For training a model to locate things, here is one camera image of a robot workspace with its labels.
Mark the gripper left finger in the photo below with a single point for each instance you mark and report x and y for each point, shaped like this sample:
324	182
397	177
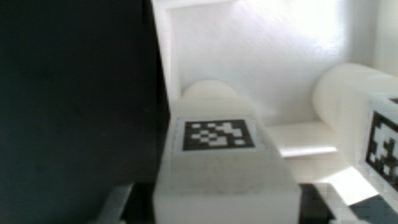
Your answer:
127	207

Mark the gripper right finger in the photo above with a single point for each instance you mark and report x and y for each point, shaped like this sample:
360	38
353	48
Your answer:
324	209

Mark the white chair leg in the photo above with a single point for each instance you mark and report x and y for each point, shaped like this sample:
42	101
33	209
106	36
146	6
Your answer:
225	182
356	104

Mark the white chair seat part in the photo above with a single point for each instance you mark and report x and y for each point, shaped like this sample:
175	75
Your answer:
265	44

